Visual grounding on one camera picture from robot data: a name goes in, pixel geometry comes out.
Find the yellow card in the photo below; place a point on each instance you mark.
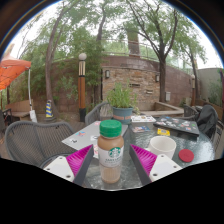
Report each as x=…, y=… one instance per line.
x=163, y=132

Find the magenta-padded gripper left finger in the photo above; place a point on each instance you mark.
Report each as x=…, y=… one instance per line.
x=78, y=160

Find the blue yellow striped cone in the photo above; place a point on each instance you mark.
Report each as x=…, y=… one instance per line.
x=49, y=109

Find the wooden lamp post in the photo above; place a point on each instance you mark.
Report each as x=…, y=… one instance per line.
x=82, y=93
x=193, y=93

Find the grey wall box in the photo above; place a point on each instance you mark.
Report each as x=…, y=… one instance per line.
x=168, y=96

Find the wooden bench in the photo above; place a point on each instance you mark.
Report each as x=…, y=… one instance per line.
x=20, y=108

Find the white sticker sheet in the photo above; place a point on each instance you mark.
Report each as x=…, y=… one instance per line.
x=143, y=118

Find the colourful photo card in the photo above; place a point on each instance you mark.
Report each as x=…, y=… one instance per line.
x=141, y=129

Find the white ceramic cup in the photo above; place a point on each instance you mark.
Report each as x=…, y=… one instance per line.
x=161, y=146

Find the orange patio umbrella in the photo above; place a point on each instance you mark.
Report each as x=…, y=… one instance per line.
x=11, y=71

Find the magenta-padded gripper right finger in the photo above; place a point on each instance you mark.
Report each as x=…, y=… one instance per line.
x=145, y=160

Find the silver laptop with stickers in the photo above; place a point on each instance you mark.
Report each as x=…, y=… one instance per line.
x=85, y=133

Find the black backpack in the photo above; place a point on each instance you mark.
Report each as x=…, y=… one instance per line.
x=207, y=120

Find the potted green plant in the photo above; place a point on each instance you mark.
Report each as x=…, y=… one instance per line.
x=122, y=111

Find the black wall lamp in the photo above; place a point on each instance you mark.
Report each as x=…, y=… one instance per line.
x=107, y=74
x=157, y=78

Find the green-capped coffee drink bottle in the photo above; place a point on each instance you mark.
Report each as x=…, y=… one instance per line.
x=110, y=156

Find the black laptop with stickers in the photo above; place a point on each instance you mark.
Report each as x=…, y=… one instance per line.
x=178, y=125

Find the flat round red coaster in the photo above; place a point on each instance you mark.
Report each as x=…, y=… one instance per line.
x=186, y=155

